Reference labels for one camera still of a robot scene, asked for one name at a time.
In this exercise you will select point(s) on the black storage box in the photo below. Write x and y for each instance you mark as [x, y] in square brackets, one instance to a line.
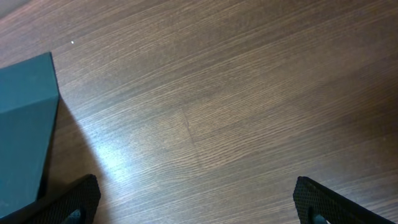
[29, 102]

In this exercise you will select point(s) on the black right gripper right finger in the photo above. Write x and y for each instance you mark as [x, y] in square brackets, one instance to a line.
[316, 203]

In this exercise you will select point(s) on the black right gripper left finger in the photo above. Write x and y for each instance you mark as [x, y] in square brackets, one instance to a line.
[76, 203]

